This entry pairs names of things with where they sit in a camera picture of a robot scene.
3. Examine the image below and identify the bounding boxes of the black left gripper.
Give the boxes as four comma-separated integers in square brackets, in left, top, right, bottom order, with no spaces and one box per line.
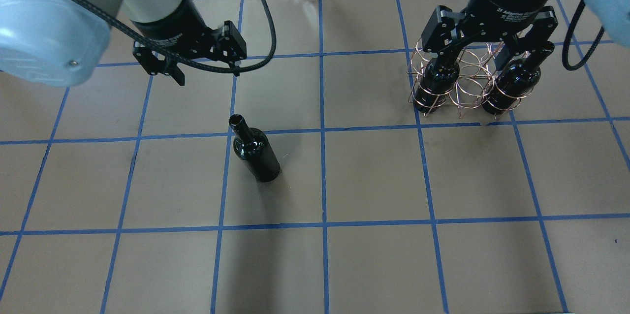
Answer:
[132,0,247,87]

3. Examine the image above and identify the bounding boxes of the dark wine bottle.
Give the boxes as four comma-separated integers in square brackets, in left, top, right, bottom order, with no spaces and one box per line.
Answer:
[228,114,282,183]

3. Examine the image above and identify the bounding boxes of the dark bottle in basket rear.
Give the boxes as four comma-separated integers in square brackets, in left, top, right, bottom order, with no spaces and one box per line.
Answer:
[481,41,554,115]

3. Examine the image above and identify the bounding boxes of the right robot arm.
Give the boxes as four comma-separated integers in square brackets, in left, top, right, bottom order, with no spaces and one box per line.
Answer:
[421,0,630,69]

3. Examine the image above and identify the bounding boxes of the dark bottle in basket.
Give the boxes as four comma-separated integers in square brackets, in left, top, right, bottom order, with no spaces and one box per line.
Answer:
[411,56,460,115]
[481,41,554,115]

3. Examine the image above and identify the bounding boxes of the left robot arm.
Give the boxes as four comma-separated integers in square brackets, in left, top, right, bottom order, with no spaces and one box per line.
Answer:
[1,0,247,87]

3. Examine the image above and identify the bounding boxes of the dark bottle in basket front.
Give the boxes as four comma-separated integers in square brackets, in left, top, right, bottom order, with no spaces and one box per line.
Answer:
[411,56,460,115]

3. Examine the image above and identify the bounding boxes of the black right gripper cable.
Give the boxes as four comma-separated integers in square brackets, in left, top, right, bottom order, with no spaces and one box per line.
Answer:
[562,0,605,71]

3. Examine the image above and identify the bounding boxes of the copper wire wine basket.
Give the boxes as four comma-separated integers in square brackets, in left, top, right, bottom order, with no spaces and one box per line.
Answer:
[408,41,504,124]

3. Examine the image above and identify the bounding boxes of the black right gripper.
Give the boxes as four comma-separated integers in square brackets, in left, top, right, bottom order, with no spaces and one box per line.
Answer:
[422,0,559,76]

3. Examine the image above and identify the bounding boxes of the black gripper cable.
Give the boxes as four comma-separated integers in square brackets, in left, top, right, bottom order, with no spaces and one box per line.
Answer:
[562,0,605,71]
[0,0,277,74]

